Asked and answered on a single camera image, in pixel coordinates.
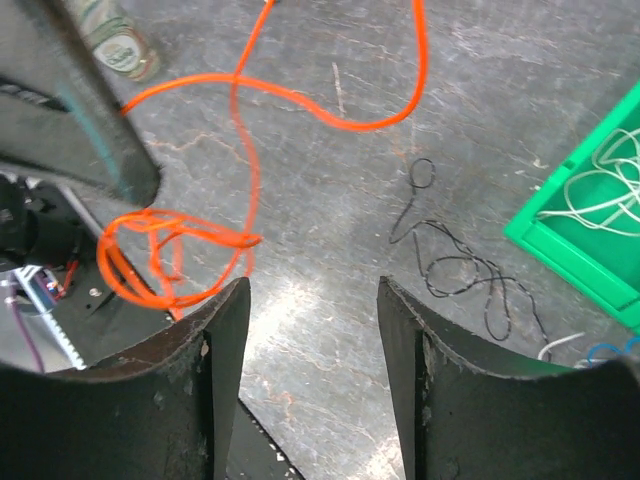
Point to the clear glass bottle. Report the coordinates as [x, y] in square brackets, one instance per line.
[114, 40]

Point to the slotted cable duct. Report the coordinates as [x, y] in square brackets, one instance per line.
[35, 291]

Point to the green six-compartment bin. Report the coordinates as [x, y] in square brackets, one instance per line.
[583, 222]

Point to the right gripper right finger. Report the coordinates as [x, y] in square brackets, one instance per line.
[466, 408]

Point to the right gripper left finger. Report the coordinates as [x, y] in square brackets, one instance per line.
[162, 409]

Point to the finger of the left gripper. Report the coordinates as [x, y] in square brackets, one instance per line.
[60, 121]

